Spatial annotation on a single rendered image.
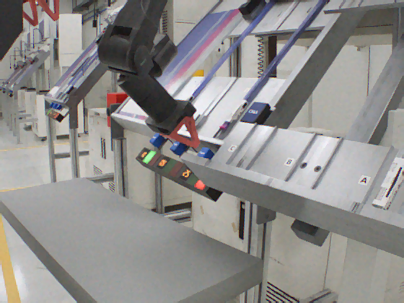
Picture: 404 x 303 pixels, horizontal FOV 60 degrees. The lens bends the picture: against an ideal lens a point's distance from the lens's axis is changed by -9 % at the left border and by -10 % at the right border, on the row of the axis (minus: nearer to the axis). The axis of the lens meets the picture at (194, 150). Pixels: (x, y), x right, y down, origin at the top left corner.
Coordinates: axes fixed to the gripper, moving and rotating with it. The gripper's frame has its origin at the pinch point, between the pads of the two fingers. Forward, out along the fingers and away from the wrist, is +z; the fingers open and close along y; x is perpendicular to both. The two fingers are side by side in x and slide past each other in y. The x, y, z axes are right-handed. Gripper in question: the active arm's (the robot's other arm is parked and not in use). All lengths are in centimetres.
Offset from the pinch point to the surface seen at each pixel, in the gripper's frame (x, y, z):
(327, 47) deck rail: -33.8, -9.8, 5.3
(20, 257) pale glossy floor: 72, 117, 30
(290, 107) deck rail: -16.7, -9.8, 6.3
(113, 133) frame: 1, 64, 8
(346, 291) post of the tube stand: 7.2, -30.9, 24.4
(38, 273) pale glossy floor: 68, 97, 34
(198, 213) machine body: 3, 55, 52
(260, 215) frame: 4.5, -14.1, 12.2
